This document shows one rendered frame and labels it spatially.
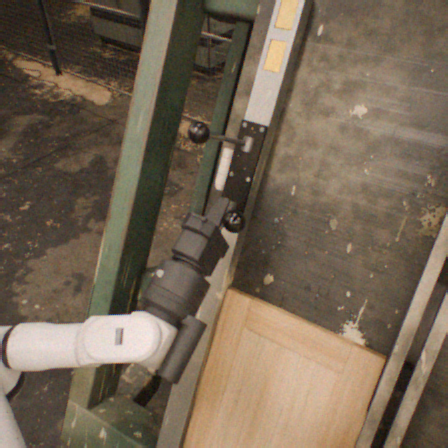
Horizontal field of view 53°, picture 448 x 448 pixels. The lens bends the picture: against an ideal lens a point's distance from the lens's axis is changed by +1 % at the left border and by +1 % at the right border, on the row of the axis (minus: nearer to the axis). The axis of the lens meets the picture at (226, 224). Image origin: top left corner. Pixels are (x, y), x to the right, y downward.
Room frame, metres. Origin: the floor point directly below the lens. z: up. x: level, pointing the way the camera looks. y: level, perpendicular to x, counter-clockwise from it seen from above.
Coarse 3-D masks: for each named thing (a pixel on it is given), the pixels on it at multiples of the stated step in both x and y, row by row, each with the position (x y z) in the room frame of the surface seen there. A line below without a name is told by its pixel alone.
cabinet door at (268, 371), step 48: (240, 336) 0.52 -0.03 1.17; (288, 336) 0.50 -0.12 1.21; (336, 336) 0.48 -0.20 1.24; (240, 384) 0.47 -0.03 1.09; (288, 384) 0.45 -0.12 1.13; (336, 384) 0.42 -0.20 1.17; (192, 432) 0.43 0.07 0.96; (240, 432) 0.41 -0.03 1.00; (288, 432) 0.39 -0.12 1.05; (336, 432) 0.37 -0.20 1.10
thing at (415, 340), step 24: (432, 264) 0.47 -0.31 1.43; (432, 288) 0.45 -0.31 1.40; (408, 312) 0.43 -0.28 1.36; (432, 312) 0.45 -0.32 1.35; (408, 336) 0.41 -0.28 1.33; (432, 336) 0.40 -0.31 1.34; (408, 360) 0.41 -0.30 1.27; (432, 360) 0.38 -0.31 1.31; (384, 384) 0.38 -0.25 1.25; (408, 384) 0.37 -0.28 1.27; (384, 408) 0.35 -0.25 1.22; (408, 408) 0.35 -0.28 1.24; (360, 432) 0.34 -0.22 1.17; (384, 432) 0.35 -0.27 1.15
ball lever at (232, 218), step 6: (234, 204) 0.64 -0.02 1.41; (234, 210) 0.56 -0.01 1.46; (228, 216) 0.55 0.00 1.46; (234, 216) 0.55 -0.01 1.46; (240, 216) 0.55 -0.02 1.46; (228, 222) 0.54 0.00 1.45; (234, 222) 0.54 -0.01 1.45; (240, 222) 0.54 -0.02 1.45; (228, 228) 0.54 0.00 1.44; (234, 228) 0.53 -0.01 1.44; (240, 228) 0.54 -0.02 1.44
